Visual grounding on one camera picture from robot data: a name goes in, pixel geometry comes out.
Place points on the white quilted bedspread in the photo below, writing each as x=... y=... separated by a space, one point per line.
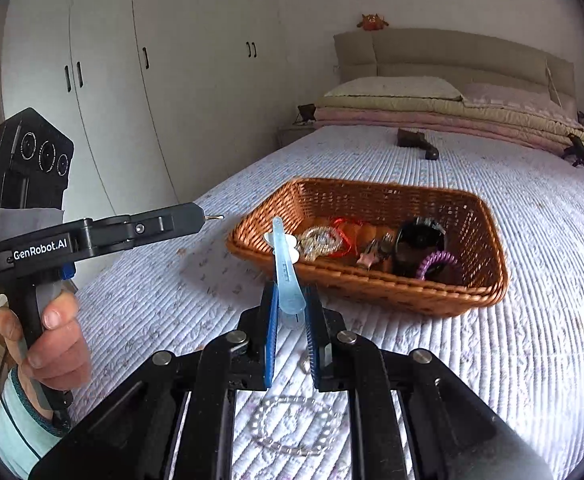
x=471 y=360

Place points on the pink folded quilt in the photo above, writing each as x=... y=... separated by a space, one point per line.
x=446 y=122

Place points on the pink star hair clip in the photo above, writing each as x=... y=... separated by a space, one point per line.
x=371 y=255

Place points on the white wardrobe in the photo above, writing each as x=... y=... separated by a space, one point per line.
x=197 y=85

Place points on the person's left hand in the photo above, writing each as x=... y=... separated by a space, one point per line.
x=57 y=345

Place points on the brown plush toy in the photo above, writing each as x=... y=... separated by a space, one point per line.
x=371 y=22

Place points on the dark brown object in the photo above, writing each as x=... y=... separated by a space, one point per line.
x=414 y=139

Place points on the beige padded headboard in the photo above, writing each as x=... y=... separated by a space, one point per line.
x=446 y=55

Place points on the cream folded quilt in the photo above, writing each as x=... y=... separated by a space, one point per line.
x=496 y=115

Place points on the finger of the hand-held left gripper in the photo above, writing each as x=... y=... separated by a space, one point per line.
x=162 y=225

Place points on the brown wicker basket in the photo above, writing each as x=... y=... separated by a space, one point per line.
x=351 y=285

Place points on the person's left forearm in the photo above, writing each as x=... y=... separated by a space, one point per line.
x=17 y=435

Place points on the pink pillow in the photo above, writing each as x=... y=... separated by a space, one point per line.
x=511 y=97

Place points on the cream pillow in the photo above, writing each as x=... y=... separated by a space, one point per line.
x=391 y=89

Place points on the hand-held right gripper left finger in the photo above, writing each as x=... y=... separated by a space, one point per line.
x=271 y=332

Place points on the black wrist watch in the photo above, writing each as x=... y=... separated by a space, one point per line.
x=416 y=240

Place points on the white nightstand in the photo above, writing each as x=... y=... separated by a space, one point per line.
x=294 y=135

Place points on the light blue hair clip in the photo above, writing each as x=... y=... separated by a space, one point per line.
x=286 y=275

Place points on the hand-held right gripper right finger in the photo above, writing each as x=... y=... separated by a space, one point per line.
x=314 y=335

